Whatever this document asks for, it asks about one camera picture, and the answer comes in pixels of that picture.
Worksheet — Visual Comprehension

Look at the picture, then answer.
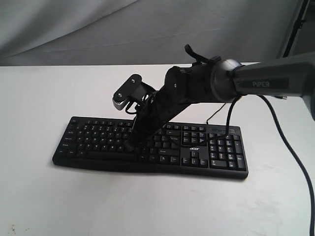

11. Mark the black keyboard USB cable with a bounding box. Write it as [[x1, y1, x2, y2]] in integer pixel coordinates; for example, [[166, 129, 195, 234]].
[[205, 95, 288, 125]]

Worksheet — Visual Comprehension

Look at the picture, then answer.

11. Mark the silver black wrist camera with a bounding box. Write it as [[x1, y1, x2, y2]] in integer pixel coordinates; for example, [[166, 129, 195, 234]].
[[112, 74, 156, 111]]

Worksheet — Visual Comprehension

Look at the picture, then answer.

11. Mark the grey backdrop cloth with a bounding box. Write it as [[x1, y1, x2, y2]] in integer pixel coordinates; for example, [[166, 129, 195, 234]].
[[0, 0, 315, 66]]

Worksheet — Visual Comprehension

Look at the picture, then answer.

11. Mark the black Acer keyboard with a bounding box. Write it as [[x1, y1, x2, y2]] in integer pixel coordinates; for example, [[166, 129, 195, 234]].
[[52, 117, 249, 179]]

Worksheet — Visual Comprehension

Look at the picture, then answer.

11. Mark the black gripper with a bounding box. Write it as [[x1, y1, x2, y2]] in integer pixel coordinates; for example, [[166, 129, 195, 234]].
[[124, 90, 194, 152]]

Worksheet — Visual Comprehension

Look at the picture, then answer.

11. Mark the black stand pole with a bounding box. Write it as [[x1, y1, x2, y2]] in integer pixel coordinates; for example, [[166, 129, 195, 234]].
[[282, 0, 310, 58]]

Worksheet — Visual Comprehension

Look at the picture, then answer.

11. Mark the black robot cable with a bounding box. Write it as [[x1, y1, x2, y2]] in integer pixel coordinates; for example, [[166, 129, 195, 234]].
[[204, 94, 315, 236]]

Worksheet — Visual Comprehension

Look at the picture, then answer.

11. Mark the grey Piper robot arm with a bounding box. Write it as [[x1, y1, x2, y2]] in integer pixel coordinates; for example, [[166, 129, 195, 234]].
[[126, 53, 315, 149]]

